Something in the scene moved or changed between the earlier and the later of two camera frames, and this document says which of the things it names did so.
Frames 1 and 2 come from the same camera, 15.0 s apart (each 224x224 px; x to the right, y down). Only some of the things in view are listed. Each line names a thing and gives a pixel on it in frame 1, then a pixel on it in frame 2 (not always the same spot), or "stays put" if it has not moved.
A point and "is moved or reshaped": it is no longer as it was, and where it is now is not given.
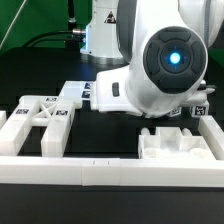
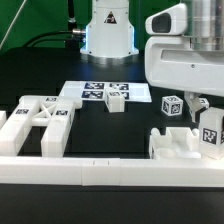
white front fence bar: x=111 y=171 stays put
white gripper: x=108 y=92 → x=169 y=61
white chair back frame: x=35 y=110 stays put
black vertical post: x=72 y=22 stays put
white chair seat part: x=170 y=143 is moved or reshaped
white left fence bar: x=3 y=118 stays put
